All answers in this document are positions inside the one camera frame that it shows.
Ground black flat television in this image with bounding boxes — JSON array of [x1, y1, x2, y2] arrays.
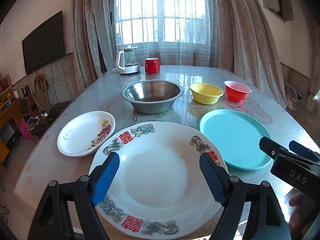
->
[[22, 10, 66, 75]]

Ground small white floral plate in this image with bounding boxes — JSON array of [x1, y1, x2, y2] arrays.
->
[[57, 110, 116, 157]]

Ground dark low table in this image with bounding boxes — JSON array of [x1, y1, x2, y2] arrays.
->
[[30, 102, 73, 140]]

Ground wooden cabinet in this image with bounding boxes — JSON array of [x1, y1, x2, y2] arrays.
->
[[0, 75, 24, 165]]

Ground large white dragon-print plate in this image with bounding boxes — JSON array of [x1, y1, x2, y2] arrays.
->
[[89, 121, 228, 239]]

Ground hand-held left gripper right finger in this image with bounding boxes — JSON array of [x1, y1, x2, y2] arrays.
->
[[199, 152, 292, 240]]

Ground white sheer curtain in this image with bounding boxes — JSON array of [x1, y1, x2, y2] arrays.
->
[[114, 0, 220, 68]]

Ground white glass electric kettle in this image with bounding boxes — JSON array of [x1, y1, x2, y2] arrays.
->
[[112, 47, 141, 75]]

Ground wooden chair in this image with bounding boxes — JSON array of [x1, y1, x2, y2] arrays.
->
[[34, 74, 52, 105]]

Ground grey wall electrical box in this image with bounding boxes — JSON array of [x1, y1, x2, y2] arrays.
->
[[262, 0, 293, 22]]

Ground yellow bowl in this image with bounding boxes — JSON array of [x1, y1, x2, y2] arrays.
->
[[189, 83, 224, 105]]

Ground person's right hand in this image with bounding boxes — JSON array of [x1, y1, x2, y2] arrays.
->
[[287, 191, 312, 233]]

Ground red mug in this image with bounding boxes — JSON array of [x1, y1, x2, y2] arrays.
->
[[145, 58, 161, 74]]

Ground stainless steel bowl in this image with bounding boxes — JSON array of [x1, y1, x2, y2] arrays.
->
[[121, 80, 184, 114]]

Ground teal plate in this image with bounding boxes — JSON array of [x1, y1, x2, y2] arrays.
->
[[199, 109, 273, 171]]

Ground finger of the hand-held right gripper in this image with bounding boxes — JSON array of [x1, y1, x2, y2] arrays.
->
[[289, 141, 320, 164], [259, 137, 290, 159]]

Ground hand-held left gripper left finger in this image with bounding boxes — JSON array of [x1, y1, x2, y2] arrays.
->
[[27, 152, 120, 240]]

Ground barred window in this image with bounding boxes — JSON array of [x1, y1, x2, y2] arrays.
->
[[115, 0, 210, 44]]

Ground beige curtain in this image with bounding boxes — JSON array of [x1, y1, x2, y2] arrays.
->
[[306, 5, 320, 113], [71, 0, 118, 90], [212, 0, 288, 108]]

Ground red plastic bowl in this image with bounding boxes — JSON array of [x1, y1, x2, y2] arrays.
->
[[224, 80, 252, 103]]

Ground printed plastic bag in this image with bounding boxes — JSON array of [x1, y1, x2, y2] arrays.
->
[[285, 81, 304, 108]]

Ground pink bag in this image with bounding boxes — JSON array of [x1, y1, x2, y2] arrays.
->
[[20, 117, 31, 138]]

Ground white cable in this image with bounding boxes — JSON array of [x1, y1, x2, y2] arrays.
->
[[27, 110, 48, 131]]

